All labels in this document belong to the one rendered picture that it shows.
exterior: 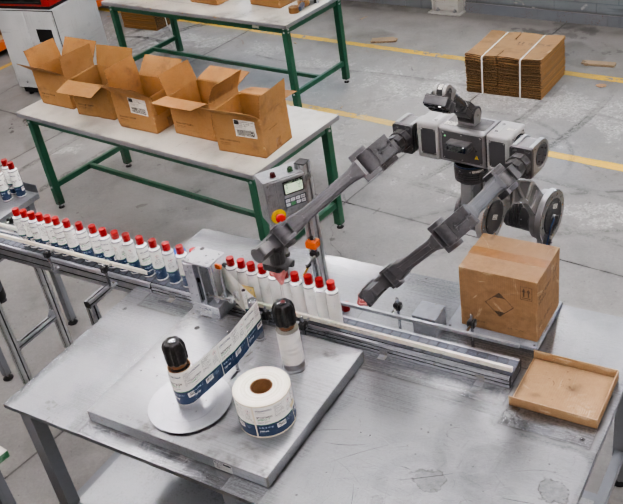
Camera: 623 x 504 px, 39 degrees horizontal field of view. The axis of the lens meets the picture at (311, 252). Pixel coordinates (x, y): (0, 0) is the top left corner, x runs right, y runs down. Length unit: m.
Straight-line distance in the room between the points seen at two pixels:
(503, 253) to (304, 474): 1.10
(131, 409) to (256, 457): 0.56
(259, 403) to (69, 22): 6.00
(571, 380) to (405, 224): 2.63
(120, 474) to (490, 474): 1.78
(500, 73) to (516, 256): 3.98
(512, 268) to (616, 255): 2.10
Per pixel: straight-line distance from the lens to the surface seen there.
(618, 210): 5.71
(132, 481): 3.99
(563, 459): 2.96
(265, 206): 3.30
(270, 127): 4.94
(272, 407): 2.95
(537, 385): 3.19
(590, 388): 3.19
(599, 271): 5.16
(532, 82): 7.09
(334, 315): 3.39
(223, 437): 3.08
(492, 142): 3.27
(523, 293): 3.22
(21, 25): 8.64
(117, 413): 3.31
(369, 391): 3.21
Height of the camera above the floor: 3.01
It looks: 33 degrees down
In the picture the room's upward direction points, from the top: 10 degrees counter-clockwise
